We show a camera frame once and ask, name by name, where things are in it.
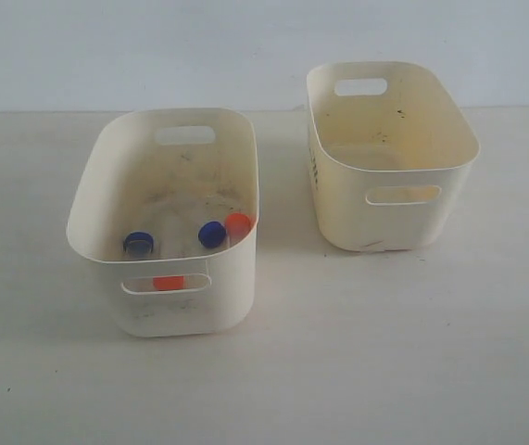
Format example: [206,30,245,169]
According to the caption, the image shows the orange-capped tube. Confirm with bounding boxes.
[224,212,252,245]

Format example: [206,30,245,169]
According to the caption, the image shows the blue-capped tube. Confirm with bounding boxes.
[197,221,227,249]

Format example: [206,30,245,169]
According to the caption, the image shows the cream plastic bin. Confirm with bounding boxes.
[66,108,259,337]
[306,61,480,252]

